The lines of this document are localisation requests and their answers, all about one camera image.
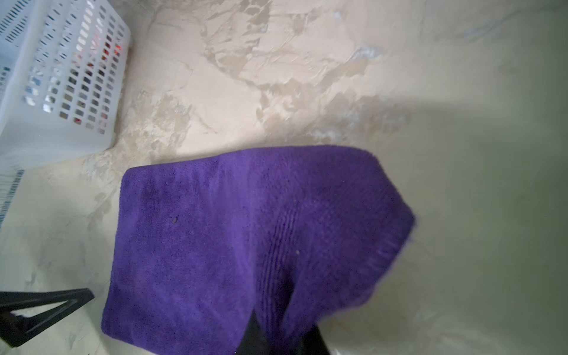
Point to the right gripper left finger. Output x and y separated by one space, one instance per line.
254 340

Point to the white plastic laundry basket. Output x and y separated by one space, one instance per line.
62 71

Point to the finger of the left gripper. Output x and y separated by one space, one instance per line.
25 315

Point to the purple towel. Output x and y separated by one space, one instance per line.
293 234

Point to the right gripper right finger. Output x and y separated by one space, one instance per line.
313 344

